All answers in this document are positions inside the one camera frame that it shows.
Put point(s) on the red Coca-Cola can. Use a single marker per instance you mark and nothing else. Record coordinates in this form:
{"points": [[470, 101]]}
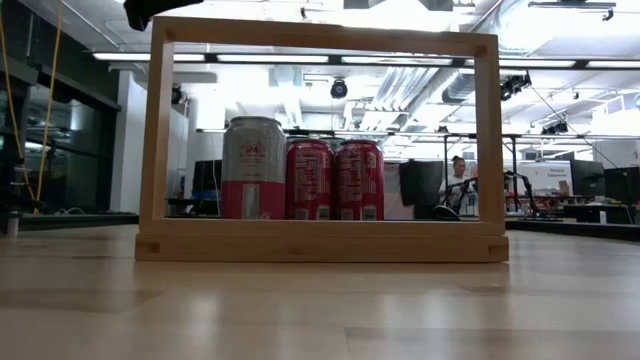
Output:
{"points": [[310, 180]]}

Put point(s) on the red soda can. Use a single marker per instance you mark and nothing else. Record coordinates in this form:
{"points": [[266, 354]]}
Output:
{"points": [[359, 180]]}

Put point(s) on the wooden slatted shelf rack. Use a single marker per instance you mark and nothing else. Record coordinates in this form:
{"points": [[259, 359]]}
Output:
{"points": [[320, 245]]}

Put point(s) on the silver soda can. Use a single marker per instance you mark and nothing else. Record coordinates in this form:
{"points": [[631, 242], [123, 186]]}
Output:
{"points": [[252, 167]]}

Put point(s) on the black background robot arm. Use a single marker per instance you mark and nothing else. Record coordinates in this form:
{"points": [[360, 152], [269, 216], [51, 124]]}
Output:
{"points": [[522, 187], [460, 195]]}

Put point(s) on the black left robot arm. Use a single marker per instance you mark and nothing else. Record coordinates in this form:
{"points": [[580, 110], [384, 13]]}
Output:
{"points": [[150, 7]]}

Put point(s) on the round black ceiling lamp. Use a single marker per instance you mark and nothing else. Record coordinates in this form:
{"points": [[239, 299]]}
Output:
{"points": [[176, 95], [339, 89]]}

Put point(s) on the black cloth panel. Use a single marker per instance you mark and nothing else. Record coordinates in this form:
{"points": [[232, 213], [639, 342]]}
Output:
{"points": [[421, 182]]}

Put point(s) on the black monitor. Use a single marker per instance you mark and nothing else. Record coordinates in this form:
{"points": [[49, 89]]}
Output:
{"points": [[207, 177], [622, 186], [587, 177]]}

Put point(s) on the standing person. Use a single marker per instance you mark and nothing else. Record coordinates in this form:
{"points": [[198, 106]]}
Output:
{"points": [[457, 180]]}

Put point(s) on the black ceiling lamp cluster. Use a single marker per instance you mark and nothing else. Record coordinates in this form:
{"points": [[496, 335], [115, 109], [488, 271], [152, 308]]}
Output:
{"points": [[552, 128], [515, 85]]}

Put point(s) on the white sign board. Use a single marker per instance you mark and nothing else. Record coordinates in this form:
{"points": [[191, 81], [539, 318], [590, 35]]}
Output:
{"points": [[555, 176]]}

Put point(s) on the long ceiling light rail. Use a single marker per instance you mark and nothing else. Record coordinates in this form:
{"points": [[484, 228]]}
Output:
{"points": [[275, 58]]}

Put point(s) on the silver ventilation duct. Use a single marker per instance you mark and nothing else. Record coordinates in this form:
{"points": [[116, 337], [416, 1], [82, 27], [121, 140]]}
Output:
{"points": [[460, 86]]}

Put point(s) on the black aluminium table frame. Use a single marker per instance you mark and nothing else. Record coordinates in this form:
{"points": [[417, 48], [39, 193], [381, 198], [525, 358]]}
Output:
{"points": [[60, 221]]}

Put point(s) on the grey metal post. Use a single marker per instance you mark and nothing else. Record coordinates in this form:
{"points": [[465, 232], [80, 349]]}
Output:
{"points": [[12, 225]]}

